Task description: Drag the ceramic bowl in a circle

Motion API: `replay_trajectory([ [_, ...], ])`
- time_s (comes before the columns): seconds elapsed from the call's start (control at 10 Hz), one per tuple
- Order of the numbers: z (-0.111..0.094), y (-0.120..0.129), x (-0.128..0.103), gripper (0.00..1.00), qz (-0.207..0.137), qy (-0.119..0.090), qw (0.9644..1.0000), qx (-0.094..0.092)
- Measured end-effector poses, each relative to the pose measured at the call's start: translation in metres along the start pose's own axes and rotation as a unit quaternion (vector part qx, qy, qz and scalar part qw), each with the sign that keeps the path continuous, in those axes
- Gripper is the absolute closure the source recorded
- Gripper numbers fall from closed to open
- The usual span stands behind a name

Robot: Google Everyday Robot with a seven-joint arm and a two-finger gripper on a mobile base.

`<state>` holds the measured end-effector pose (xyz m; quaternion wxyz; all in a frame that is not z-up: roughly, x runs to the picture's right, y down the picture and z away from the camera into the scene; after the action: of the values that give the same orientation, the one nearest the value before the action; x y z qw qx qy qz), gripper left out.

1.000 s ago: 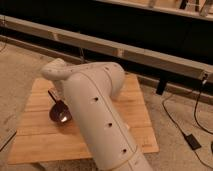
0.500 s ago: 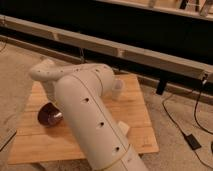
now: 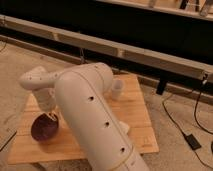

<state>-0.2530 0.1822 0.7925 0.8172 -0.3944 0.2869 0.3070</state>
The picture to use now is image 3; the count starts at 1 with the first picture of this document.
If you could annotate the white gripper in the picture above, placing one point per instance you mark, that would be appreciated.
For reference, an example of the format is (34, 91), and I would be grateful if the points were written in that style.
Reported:
(46, 102)

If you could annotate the dark purple ceramic bowl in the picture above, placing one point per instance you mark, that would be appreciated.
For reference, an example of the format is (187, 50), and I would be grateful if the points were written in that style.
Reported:
(44, 128)

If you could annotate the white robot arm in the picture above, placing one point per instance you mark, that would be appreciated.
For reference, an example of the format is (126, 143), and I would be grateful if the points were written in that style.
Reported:
(78, 93)

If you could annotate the white plastic cup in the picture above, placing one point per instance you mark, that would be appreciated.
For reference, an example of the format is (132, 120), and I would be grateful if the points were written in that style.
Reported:
(116, 89)

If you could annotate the black power adapter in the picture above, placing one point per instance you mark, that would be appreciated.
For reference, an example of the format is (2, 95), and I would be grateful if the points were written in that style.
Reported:
(192, 141)

